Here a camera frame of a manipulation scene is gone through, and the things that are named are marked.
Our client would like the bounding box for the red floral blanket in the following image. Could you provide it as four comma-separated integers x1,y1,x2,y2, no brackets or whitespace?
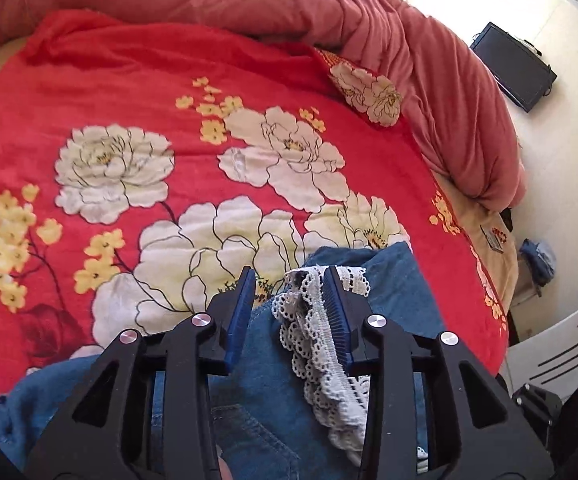
0,9,512,376

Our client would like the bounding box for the white striped furniture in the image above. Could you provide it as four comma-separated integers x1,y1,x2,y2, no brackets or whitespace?
509,287,578,386

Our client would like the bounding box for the black flat screen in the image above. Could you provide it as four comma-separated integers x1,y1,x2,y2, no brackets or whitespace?
470,22,558,113

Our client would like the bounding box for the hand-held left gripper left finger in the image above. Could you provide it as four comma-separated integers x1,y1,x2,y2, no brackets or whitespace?
24,266,257,480

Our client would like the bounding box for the blue denim pants lace trim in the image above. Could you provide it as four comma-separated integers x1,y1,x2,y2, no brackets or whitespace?
0,242,447,480

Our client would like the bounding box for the blue cloth bundle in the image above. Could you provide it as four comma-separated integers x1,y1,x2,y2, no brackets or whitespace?
519,239,557,286

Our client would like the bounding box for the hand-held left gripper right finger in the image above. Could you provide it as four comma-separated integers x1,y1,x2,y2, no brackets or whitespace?
325,266,555,480

